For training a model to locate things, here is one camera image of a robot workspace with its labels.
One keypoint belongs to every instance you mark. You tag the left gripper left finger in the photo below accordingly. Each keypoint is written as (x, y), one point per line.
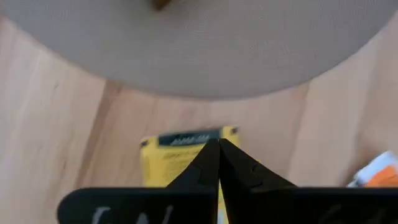
(186, 202)

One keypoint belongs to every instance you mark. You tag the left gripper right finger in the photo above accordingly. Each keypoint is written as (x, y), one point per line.
(264, 202)

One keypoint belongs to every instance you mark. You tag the yellow tea bag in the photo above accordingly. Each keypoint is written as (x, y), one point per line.
(161, 161)

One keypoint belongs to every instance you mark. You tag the orange white tea bag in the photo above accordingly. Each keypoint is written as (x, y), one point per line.
(382, 174)

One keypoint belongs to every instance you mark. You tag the round grey table mat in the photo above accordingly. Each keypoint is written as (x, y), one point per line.
(199, 46)

